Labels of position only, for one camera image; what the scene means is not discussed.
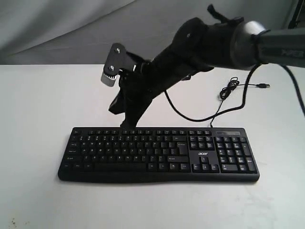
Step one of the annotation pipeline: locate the black acer keyboard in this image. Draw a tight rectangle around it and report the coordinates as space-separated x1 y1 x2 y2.
58 127 260 184

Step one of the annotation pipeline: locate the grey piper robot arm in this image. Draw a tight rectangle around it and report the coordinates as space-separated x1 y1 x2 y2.
101 5 305 129

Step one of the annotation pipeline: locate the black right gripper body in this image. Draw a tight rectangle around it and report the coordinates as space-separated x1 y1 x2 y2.
118 45 191 100

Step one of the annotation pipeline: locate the grey backdrop cloth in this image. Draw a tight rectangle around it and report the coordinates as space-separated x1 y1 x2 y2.
0 0 297 64

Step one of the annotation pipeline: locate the black USB cable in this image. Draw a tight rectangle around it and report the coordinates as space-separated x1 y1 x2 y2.
209 76 271 128

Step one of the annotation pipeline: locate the black tripod stand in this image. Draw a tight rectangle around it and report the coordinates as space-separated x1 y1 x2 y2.
287 0 304 29

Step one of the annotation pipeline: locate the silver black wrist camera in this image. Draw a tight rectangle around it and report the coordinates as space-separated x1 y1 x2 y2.
101 43 149 87

